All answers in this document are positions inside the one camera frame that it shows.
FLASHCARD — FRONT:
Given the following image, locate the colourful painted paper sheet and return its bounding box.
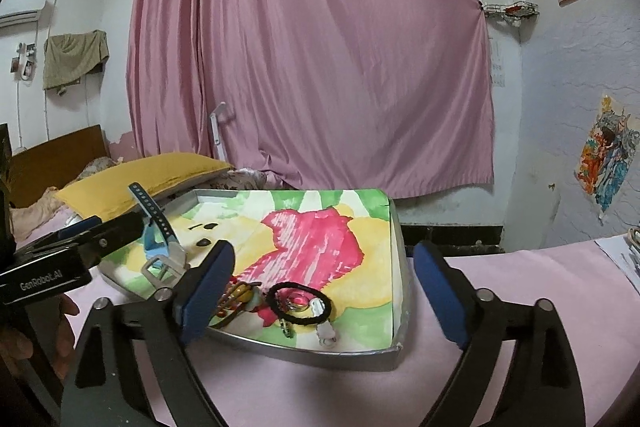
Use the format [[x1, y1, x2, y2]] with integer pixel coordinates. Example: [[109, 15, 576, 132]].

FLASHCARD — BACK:
[[106, 189, 402, 351]]

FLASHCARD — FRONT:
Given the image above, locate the colourful wall poster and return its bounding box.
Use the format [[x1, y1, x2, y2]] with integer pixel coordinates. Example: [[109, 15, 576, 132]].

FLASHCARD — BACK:
[[574, 95, 640, 214]]

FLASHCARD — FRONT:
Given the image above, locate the white paper sheet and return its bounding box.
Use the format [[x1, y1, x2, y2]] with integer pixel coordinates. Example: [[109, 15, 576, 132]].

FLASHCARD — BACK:
[[594, 236, 640, 294]]

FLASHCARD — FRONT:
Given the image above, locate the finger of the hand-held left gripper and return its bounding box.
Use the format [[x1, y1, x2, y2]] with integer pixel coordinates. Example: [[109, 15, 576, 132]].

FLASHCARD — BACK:
[[69, 211, 148, 269], [19, 215, 104, 259]]

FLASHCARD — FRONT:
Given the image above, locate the blue wrist watch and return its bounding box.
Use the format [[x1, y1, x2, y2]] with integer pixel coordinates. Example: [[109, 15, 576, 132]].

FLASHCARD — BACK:
[[128, 181, 177, 261]]

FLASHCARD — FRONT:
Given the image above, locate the wire wall rack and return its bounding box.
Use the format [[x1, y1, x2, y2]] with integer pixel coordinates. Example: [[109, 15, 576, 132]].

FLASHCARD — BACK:
[[479, 0, 542, 28]]

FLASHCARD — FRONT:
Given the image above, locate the clear round bead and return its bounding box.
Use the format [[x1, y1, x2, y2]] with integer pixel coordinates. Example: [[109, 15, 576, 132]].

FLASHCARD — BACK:
[[284, 293, 312, 314]]

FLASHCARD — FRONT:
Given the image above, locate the grey tray with colourful lining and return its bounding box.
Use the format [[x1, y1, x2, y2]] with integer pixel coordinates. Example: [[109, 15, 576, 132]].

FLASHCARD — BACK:
[[101, 188, 412, 373]]

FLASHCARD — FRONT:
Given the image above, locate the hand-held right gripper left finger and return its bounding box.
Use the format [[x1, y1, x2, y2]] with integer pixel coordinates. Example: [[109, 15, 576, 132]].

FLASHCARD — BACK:
[[60, 239, 237, 427]]

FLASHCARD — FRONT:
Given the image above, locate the white air conditioner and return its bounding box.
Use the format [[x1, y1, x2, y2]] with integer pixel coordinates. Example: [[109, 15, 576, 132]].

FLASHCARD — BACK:
[[0, 0, 49, 28]]

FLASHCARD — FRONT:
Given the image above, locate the pink curtain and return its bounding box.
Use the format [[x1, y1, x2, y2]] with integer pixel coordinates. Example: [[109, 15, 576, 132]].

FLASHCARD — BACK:
[[125, 0, 497, 200]]

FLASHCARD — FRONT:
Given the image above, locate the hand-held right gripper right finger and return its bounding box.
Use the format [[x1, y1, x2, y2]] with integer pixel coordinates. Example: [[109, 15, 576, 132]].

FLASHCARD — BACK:
[[412, 239, 587, 427]]

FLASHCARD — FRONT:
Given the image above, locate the wall socket with plugs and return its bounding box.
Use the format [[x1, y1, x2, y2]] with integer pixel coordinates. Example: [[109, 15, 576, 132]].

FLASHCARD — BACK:
[[12, 41, 39, 81]]

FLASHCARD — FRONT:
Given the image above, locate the white hair clip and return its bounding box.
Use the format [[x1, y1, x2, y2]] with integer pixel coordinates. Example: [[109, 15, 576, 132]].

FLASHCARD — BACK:
[[309, 298, 339, 349]]

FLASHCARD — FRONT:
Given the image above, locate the olive hanging cloth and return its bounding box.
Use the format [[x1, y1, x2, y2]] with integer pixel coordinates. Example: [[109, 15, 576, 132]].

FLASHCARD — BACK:
[[42, 29, 110, 94]]

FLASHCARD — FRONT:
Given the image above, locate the peach blanket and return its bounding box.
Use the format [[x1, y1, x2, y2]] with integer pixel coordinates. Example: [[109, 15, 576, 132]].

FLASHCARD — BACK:
[[9, 198, 67, 241]]

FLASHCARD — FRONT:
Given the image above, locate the person's left hand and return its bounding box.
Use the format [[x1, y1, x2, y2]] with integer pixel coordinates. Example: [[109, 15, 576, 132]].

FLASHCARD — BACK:
[[0, 293, 82, 369]]

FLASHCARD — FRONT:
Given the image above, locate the yellow pillow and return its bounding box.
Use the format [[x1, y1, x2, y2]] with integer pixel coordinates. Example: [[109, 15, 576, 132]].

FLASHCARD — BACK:
[[54, 151, 234, 221]]

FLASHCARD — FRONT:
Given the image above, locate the wooden headboard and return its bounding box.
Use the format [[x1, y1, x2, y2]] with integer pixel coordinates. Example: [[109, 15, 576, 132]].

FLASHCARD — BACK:
[[7, 124, 109, 208]]

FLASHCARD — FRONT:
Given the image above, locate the silver metal buckle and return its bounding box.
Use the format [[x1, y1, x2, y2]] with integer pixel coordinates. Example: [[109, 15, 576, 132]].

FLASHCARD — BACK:
[[141, 254, 190, 289]]

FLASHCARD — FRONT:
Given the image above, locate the black hair tie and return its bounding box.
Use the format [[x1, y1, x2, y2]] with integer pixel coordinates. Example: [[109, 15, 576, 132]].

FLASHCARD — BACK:
[[264, 281, 334, 326]]

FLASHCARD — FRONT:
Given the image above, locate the floral blanket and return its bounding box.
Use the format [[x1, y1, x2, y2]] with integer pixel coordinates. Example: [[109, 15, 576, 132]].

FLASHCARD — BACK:
[[212, 166, 287, 192]]

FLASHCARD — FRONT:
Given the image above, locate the white window handle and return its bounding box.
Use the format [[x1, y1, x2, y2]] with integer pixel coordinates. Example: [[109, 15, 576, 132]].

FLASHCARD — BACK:
[[206, 101, 234, 164]]

